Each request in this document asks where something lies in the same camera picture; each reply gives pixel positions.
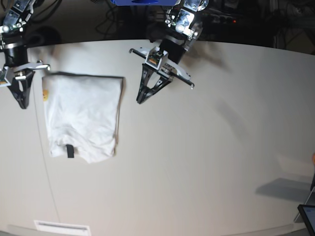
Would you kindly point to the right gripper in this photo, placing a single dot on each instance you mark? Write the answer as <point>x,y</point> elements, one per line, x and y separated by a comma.
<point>16,56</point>

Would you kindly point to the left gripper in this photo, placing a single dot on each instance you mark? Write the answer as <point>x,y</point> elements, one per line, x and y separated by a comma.
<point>175,54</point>

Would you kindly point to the white printed T-shirt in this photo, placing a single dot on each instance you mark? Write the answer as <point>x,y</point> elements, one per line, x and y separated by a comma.
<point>82,115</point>

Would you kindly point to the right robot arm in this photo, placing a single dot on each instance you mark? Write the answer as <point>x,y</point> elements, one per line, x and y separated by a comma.
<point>17,15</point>

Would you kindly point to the black power strip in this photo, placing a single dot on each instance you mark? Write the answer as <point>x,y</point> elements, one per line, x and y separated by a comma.
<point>220,19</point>

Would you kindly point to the white paper label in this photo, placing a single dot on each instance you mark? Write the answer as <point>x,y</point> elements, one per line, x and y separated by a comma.
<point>61,228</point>

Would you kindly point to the black tablet device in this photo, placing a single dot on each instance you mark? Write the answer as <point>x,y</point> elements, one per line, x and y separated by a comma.
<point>307,213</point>

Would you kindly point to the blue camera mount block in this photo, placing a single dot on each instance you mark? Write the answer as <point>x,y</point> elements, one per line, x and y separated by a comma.
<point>145,2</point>

